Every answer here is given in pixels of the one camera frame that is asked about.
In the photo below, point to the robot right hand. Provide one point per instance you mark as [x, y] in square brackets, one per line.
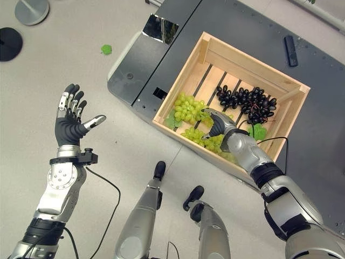
[222, 122]

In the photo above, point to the shiny reflective panel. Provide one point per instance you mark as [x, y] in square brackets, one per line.
[160, 28]

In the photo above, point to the robot right leg silver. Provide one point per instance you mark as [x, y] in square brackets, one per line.
[213, 232]

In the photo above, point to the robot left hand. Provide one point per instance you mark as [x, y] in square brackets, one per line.
[67, 129]

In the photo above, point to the wooden slatted crate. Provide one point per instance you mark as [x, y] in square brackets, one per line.
[242, 67]

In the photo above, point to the silver round stand base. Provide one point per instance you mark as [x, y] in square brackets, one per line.
[31, 10]

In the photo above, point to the black round stand base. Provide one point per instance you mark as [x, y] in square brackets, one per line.
[9, 44]

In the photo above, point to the black grape bunch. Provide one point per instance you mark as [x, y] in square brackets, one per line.
[253, 101]

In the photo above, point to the robot right arm silver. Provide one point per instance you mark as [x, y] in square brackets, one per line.
[288, 205]

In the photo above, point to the robot leg silver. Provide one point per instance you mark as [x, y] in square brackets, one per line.
[213, 232]
[143, 213]

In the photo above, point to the robot left arm silver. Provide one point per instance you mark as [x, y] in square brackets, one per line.
[58, 186]

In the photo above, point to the dark grey platform table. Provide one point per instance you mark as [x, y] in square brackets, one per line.
[242, 21]

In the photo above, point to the robot left leg silver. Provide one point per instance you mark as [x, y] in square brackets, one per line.
[143, 213]

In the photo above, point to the green grape leaf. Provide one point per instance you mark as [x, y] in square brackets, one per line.
[258, 132]
[106, 49]
[171, 122]

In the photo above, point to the white metal rail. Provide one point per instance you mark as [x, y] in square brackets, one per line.
[323, 12]

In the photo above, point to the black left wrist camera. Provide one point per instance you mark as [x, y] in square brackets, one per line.
[88, 157]

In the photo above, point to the black remote control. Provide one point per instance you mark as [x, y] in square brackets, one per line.
[290, 51]

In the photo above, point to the green grape bunch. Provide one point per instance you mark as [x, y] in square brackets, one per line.
[187, 108]
[210, 143]

